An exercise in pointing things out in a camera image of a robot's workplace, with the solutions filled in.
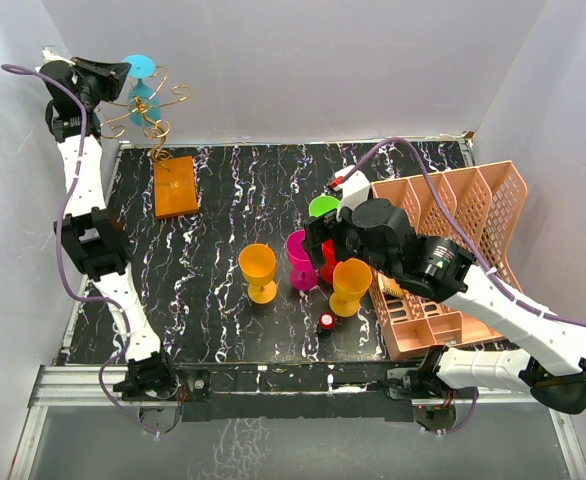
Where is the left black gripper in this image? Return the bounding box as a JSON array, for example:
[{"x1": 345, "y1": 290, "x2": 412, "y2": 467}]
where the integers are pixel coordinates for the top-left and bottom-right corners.
[{"x1": 72, "y1": 58, "x2": 133, "y2": 111}]

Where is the green wine glass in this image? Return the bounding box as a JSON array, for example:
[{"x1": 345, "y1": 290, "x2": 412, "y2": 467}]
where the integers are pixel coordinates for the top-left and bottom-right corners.
[{"x1": 308, "y1": 195, "x2": 340, "y2": 217}]

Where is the red wine glass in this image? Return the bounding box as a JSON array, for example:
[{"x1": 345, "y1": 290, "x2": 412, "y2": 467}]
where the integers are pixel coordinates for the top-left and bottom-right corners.
[{"x1": 319, "y1": 240, "x2": 338, "y2": 285}]

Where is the teal wine glass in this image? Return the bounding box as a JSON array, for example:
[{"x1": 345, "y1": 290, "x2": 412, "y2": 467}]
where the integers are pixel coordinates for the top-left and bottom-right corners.
[{"x1": 124, "y1": 54, "x2": 161, "y2": 128}]

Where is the magenta wine glass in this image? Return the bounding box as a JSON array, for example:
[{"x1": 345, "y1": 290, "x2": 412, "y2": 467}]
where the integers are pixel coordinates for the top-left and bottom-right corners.
[{"x1": 285, "y1": 229, "x2": 318, "y2": 291}]

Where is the orange wine glass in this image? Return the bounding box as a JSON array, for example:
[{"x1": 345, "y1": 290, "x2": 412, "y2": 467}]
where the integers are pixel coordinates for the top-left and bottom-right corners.
[
  {"x1": 329, "y1": 258, "x2": 372, "y2": 317},
  {"x1": 238, "y1": 243, "x2": 277, "y2": 304}
]

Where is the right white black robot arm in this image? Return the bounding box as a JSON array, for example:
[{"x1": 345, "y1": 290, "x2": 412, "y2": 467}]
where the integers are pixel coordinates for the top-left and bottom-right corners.
[{"x1": 303, "y1": 198, "x2": 586, "y2": 415}]

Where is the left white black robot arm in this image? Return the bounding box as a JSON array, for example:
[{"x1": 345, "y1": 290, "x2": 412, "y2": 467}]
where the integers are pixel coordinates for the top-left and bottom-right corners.
[{"x1": 40, "y1": 58, "x2": 180, "y2": 400}]

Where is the orange wooden rack base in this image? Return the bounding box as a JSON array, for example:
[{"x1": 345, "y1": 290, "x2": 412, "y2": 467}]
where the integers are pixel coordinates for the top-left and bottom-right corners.
[{"x1": 153, "y1": 156, "x2": 199, "y2": 219}]

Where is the yellow book in organizer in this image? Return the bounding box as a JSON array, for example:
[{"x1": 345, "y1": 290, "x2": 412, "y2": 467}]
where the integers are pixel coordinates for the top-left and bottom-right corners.
[{"x1": 378, "y1": 274, "x2": 405, "y2": 299}]

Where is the red black push button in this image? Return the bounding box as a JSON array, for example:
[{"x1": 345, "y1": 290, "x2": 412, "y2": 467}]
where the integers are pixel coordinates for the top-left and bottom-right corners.
[{"x1": 316, "y1": 312, "x2": 336, "y2": 338}]

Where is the pink plastic file organizer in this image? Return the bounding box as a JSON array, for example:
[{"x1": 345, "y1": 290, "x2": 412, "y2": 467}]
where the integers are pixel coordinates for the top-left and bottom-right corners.
[{"x1": 369, "y1": 161, "x2": 527, "y2": 361}]

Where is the gold wire glass rack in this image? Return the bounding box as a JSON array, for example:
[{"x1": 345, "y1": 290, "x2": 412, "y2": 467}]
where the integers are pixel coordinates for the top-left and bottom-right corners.
[{"x1": 100, "y1": 65, "x2": 192, "y2": 172}]

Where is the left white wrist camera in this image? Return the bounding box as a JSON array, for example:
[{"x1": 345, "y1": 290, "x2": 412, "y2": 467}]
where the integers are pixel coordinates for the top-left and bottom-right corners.
[{"x1": 36, "y1": 45, "x2": 75, "y2": 71}]

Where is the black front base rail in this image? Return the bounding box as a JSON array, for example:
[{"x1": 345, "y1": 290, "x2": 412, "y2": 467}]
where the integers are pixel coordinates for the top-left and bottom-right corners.
[{"x1": 162, "y1": 360, "x2": 454, "y2": 424}]

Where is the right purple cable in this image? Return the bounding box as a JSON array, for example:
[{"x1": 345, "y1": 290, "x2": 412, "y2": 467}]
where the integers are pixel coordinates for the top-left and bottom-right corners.
[{"x1": 342, "y1": 135, "x2": 586, "y2": 436}]

